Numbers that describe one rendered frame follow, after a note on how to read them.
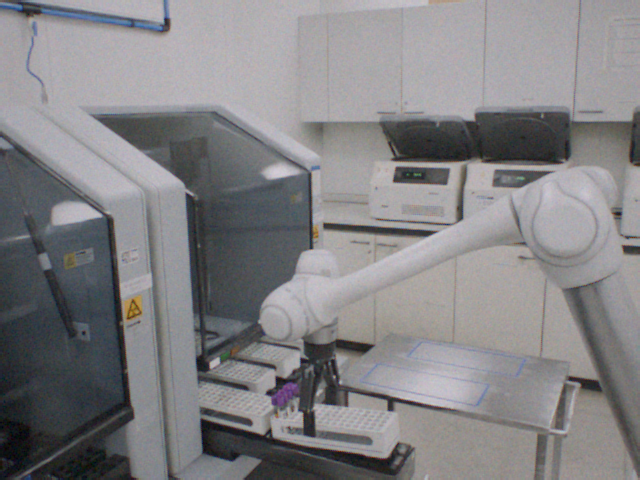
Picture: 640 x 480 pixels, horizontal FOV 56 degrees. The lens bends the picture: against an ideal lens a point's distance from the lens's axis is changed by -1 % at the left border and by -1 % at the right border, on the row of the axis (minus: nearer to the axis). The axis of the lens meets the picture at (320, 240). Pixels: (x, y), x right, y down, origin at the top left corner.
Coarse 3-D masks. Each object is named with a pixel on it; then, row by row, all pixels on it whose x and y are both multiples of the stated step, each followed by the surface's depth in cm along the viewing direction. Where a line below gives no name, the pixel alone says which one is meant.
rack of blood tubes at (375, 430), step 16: (272, 416) 149; (288, 416) 148; (320, 416) 146; (336, 416) 145; (352, 416) 144; (368, 416) 143; (384, 416) 142; (288, 432) 147; (320, 432) 146; (336, 432) 149; (352, 432) 138; (368, 432) 136; (384, 432) 135; (336, 448) 141; (368, 448) 137; (384, 448) 135
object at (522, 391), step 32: (384, 352) 198; (416, 352) 197; (448, 352) 197; (480, 352) 196; (512, 352) 195; (352, 384) 175; (384, 384) 175; (416, 384) 174; (448, 384) 174; (480, 384) 174; (512, 384) 173; (544, 384) 173; (576, 384) 181; (480, 416) 157; (512, 416) 155; (544, 416) 155; (544, 448) 151
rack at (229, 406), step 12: (204, 384) 168; (204, 396) 160; (216, 396) 160; (228, 396) 159; (240, 396) 160; (252, 396) 159; (264, 396) 159; (204, 408) 164; (216, 408) 155; (228, 408) 153; (240, 408) 154; (252, 408) 153; (264, 408) 153; (216, 420) 156; (228, 420) 159; (240, 420) 158; (252, 420) 150; (264, 420) 150; (264, 432) 150
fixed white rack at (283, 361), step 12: (252, 348) 192; (264, 348) 192; (276, 348) 192; (240, 360) 192; (252, 360) 196; (264, 360) 183; (276, 360) 182; (288, 360) 182; (276, 372) 182; (288, 372) 183
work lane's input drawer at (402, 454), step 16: (208, 432) 155; (224, 432) 153; (240, 432) 152; (272, 432) 150; (224, 448) 154; (240, 448) 152; (256, 448) 149; (272, 448) 147; (288, 448) 145; (304, 448) 144; (320, 448) 145; (400, 448) 142; (288, 464) 146; (304, 464) 144; (320, 464) 142; (336, 464) 140; (352, 464) 139; (368, 464) 137; (384, 464) 138; (400, 464) 137
